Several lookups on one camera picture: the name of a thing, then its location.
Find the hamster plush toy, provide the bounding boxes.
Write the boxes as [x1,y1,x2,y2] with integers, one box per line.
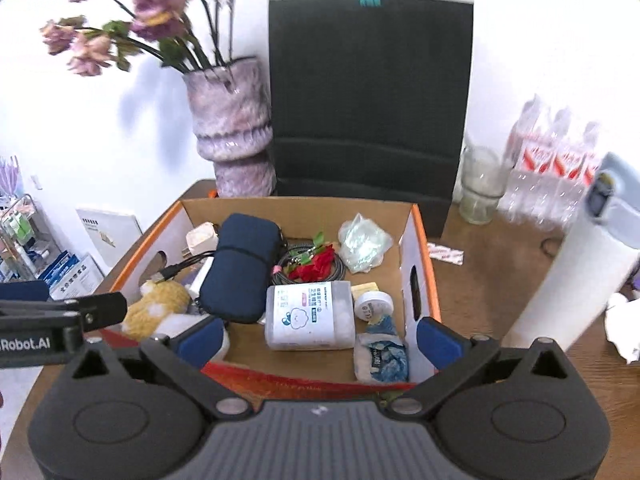
[120,278,231,364]

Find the blue white snack packet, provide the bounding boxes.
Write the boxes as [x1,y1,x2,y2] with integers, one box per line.
[354,315,409,385]

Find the black usb cable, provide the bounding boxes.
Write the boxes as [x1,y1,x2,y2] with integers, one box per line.
[150,249,217,283]

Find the navy zipper pouch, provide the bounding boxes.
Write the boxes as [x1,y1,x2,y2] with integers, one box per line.
[198,214,283,324]

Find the white ribbed bottle cap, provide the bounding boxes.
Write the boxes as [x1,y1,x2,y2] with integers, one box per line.
[354,290,394,323]

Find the white power adapter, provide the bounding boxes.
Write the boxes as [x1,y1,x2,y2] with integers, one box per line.
[184,222,219,259]

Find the grey braided cable coil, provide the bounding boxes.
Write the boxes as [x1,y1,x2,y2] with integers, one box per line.
[273,242,348,285]

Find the cotton swab plastic box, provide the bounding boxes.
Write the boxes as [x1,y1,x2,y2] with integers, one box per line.
[265,281,356,351]

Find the iridescent white bagged item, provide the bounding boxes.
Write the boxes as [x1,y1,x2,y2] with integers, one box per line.
[338,214,394,274]

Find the red artificial rose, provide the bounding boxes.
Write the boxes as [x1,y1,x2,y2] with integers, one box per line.
[283,232,340,283]

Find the white cream bottle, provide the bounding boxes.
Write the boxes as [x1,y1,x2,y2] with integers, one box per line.
[188,257,214,299]

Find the blue white floor packages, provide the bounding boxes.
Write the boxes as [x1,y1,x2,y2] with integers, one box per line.
[38,250,104,300]

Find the small sachet on table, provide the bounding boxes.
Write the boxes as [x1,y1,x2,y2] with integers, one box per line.
[427,243,464,266]

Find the red orange cardboard box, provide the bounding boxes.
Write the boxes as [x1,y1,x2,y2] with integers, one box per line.
[104,197,439,399]

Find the white thermos bottle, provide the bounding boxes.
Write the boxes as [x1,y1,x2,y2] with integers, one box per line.
[502,153,639,350]

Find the crumpled white tissue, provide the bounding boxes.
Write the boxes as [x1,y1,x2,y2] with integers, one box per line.
[604,292,640,364]

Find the clear drinking glass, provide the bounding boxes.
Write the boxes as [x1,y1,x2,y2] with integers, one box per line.
[459,145,511,226]

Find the water bottle pack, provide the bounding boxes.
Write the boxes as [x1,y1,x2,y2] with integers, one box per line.
[499,96,603,231]

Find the purple ceramic vase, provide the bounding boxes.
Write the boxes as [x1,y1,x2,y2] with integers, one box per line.
[183,58,277,198]

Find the black paper bag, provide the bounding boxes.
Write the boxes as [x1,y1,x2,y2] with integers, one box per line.
[269,0,474,237]

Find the dried pink flowers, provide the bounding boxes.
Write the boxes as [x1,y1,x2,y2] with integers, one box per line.
[40,0,234,77]

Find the wire rack with items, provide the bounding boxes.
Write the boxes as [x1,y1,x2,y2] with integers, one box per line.
[0,156,66,286]

